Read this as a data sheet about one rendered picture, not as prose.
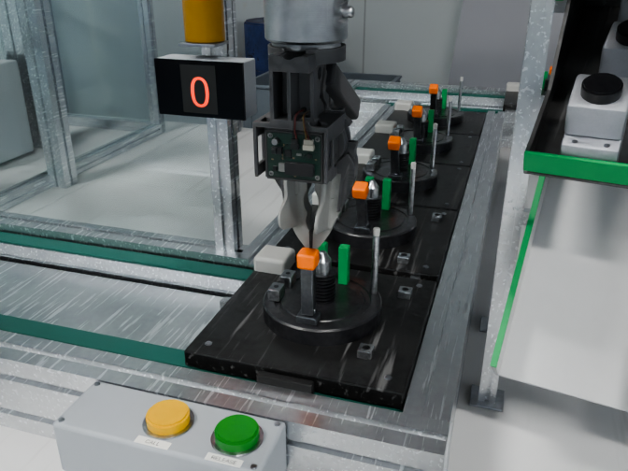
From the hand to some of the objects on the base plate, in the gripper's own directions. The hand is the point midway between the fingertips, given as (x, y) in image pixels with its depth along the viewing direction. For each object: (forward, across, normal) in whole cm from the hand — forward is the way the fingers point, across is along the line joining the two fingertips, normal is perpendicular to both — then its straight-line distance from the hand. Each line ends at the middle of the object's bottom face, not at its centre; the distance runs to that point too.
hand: (314, 235), depth 67 cm
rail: (+22, -28, -12) cm, 38 cm away
